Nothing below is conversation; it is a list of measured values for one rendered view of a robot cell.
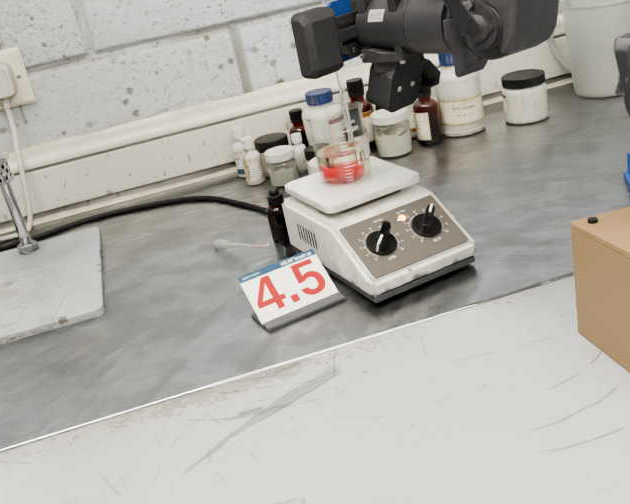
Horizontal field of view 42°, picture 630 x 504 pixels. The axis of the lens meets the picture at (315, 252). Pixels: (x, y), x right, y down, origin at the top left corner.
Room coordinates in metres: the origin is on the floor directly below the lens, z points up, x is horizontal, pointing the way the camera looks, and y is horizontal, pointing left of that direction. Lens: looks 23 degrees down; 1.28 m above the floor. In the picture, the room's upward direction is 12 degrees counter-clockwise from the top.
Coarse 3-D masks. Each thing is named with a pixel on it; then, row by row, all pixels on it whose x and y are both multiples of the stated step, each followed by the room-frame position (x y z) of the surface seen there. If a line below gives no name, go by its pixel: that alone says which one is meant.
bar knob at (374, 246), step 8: (384, 224) 0.77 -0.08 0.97; (376, 232) 0.77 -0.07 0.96; (384, 232) 0.76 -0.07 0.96; (368, 240) 0.77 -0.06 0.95; (376, 240) 0.75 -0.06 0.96; (384, 240) 0.75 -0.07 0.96; (392, 240) 0.77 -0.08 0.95; (368, 248) 0.76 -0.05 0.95; (376, 248) 0.75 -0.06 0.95; (384, 248) 0.76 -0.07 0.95; (392, 248) 0.76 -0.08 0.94
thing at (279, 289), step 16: (272, 272) 0.78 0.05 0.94; (288, 272) 0.78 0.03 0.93; (304, 272) 0.78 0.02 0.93; (320, 272) 0.78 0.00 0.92; (256, 288) 0.76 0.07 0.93; (272, 288) 0.76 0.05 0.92; (288, 288) 0.77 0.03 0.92; (304, 288) 0.77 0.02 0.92; (320, 288) 0.77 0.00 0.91; (256, 304) 0.75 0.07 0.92; (272, 304) 0.75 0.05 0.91; (288, 304) 0.75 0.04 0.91
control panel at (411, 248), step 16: (400, 208) 0.81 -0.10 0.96; (416, 208) 0.81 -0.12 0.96; (352, 224) 0.79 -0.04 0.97; (368, 224) 0.79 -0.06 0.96; (400, 224) 0.79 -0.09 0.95; (448, 224) 0.79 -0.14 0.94; (352, 240) 0.77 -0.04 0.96; (400, 240) 0.77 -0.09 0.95; (416, 240) 0.77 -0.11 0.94; (432, 240) 0.77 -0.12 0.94; (448, 240) 0.77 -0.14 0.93; (464, 240) 0.77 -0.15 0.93; (368, 256) 0.75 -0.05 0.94; (384, 256) 0.75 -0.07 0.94; (400, 256) 0.75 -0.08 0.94; (416, 256) 0.75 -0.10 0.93; (384, 272) 0.73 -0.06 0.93
